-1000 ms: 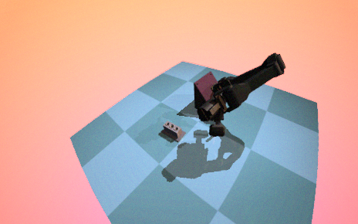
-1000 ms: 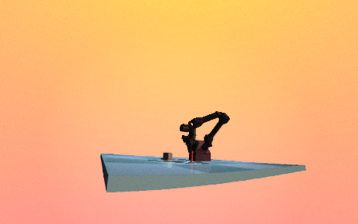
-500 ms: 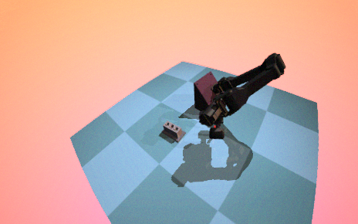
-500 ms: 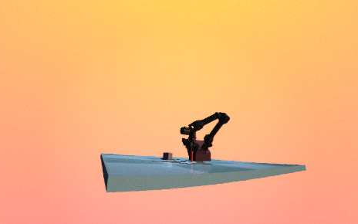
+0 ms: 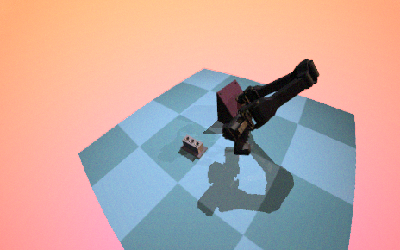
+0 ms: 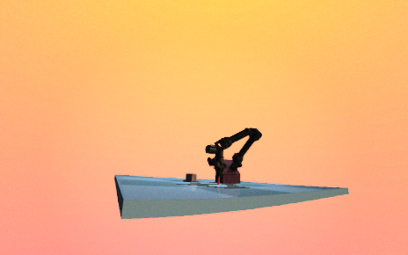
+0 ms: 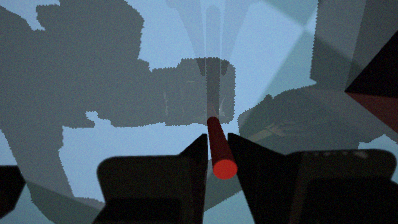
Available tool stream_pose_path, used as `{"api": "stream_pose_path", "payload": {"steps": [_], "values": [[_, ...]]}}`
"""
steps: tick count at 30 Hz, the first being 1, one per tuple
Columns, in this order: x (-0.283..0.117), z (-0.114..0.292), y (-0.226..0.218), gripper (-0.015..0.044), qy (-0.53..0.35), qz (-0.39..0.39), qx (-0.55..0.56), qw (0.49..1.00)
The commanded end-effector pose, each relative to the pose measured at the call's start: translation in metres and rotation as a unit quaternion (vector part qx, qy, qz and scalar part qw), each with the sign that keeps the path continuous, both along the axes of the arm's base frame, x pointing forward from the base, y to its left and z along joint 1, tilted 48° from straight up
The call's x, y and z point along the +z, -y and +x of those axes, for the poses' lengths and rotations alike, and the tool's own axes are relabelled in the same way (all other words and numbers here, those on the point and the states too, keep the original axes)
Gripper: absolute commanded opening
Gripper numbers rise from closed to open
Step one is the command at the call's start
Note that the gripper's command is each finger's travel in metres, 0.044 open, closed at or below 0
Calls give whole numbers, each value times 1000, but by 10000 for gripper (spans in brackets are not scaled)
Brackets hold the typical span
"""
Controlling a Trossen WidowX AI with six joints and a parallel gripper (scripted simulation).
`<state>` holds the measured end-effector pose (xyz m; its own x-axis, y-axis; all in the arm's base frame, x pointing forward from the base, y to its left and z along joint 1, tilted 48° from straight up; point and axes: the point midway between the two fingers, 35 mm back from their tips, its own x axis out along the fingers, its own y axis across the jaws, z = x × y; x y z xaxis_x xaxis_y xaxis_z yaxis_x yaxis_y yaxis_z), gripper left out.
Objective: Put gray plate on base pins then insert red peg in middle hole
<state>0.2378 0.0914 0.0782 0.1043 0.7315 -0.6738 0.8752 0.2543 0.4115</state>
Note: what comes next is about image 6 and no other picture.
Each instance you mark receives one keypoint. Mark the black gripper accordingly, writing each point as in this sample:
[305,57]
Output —
[219,165]

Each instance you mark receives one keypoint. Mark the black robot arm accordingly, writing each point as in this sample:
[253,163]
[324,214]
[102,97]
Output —
[226,142]

